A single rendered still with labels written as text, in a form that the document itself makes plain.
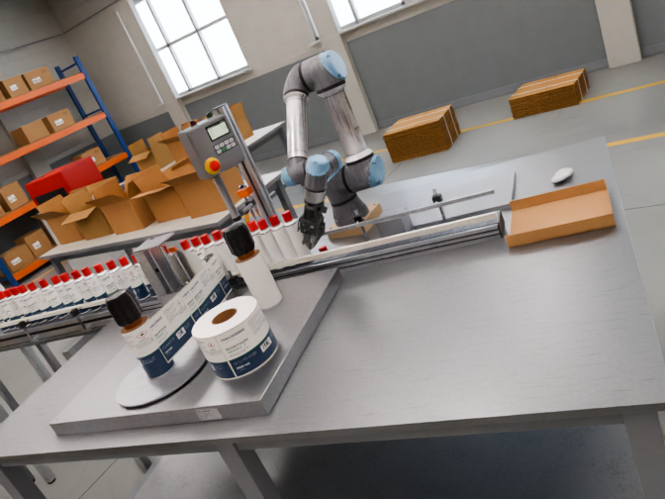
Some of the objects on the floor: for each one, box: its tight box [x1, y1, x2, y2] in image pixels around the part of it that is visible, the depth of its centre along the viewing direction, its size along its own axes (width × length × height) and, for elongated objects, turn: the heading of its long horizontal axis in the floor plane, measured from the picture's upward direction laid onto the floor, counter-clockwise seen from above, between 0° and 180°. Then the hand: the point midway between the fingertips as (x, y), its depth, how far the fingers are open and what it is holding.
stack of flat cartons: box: [382, 104, 461, 163], centre depth 617 cm, size 64×53×31 cm
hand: (311, 245), depth 216 cm, fingers closed
